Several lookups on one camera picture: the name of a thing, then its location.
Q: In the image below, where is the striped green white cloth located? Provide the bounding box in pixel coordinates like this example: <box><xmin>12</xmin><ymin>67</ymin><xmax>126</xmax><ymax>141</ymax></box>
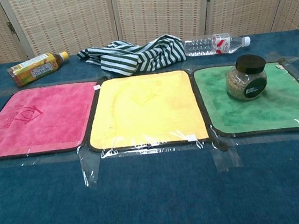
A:
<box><xmin>75</xmin><ymin>32</ymin><xmax>189</xmax><ymax>82</ymax></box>

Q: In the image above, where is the pink towel mat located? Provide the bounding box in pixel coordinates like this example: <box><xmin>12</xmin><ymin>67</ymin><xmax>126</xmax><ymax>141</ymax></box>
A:
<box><xmin>0</xmin><ymin>80</ymin><xmax>106</xmax><ymax>161</ymax></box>

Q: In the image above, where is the clear water bottle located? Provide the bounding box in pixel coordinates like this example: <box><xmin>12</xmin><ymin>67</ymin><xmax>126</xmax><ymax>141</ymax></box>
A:
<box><xmin>183</xmin><ymin>30</ymin><xmax>253</xmax><ymax>60</ymax></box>

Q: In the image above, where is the woven folding screen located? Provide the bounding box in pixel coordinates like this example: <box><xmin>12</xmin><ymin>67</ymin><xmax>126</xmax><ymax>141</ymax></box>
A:
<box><xmin>0</xmin><ymin>0</ymin><xmax>299</xmax><ymax>67</ymax></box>

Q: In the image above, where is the yellow tea bottle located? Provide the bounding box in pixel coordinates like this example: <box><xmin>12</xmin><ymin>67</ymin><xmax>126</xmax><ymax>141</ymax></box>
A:
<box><xmin>5</xmin><ymin>50</ymin><xmax>72</xmax><ymax>89</ymax></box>

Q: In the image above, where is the green towel mat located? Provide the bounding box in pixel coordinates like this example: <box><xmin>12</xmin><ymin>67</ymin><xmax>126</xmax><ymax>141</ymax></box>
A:
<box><xmin>192</xmin><ymin>57</ymin><xmax>299</xmax><ymax>143</ymax></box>

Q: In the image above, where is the clear jar with black lid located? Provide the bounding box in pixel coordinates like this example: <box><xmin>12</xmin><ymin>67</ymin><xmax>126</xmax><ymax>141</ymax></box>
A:
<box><xmin>222</xmin><ymin>52</ymin><xmax>271</xmax><ymax>104</ymax></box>

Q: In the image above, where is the yellow towel mat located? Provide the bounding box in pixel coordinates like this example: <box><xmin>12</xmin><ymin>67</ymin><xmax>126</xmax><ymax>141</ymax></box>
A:
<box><xmin>82</xmin><ymin>67</ymin><xmax>210</xmax><ymax>154</ymax></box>

